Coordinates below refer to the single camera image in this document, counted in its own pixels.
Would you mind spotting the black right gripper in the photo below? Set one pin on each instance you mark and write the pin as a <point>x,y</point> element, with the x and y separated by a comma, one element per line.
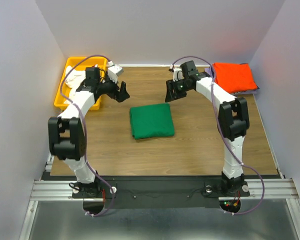
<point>171,85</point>

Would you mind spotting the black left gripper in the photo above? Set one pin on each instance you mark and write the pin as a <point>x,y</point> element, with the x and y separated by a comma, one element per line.
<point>120,96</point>

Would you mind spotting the green t shirt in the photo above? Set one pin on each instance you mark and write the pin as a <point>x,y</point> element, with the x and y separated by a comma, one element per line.
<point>151,121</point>

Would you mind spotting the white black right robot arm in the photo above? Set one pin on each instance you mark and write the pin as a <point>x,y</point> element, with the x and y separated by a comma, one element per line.
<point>232,117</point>

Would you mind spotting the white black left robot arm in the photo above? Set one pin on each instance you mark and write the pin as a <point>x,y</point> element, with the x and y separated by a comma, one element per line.
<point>68,134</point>

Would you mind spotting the folded purple t shirt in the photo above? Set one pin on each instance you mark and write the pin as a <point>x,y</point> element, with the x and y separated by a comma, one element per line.
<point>247,92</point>

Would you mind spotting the white t shirt red print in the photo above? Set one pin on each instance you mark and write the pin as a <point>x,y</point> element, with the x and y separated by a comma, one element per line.
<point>73,81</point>

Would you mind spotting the yellow plastic bin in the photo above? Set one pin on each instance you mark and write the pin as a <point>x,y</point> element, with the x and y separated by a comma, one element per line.
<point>97,61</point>

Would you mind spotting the folded orange t shirt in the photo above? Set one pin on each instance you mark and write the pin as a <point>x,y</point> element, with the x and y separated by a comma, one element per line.
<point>234,77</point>

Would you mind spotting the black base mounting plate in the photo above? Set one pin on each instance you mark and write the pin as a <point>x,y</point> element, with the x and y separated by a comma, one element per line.
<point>165,192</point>

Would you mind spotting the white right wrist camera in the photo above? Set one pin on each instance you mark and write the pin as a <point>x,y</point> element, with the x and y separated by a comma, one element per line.
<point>177,73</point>

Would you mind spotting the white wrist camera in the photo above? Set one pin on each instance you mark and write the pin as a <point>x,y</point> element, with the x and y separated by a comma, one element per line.
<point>114,71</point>
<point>177,73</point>

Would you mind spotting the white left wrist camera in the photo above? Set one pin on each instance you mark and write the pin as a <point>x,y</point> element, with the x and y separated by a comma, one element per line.
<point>114,71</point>

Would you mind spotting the aluminium frame rail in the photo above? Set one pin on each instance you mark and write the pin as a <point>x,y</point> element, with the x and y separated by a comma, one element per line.
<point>44,190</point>

